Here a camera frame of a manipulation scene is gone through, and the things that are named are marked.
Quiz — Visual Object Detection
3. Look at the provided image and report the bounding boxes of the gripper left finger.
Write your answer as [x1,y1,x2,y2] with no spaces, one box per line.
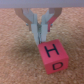
[14,7,41,46]

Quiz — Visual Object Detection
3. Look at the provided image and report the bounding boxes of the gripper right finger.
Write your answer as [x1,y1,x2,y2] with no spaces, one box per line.
[38,7,63,44]

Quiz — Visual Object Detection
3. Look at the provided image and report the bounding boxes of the pink block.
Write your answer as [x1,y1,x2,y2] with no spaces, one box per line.
[36,38,70,75]

